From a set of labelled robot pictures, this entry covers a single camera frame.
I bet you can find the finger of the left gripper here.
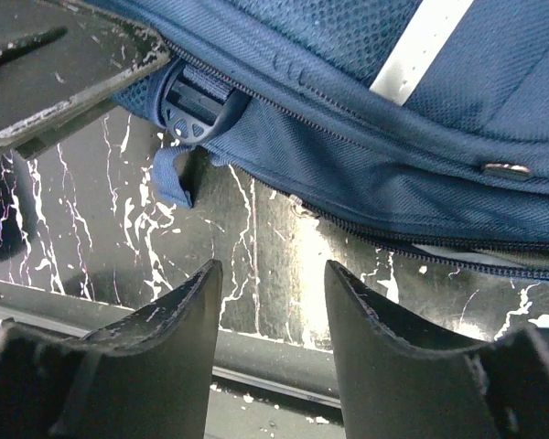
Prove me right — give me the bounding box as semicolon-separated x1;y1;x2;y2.
0;1;170;157

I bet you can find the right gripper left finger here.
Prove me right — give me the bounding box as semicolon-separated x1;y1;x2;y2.
0;260;222;438

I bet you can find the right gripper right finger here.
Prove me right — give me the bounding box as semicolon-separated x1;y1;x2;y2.
325;261;549;438

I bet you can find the navy blue student backpack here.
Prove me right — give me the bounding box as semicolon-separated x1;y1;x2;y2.
100;1;549;280

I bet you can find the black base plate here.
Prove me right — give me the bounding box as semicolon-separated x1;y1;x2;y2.
0;274;344;438

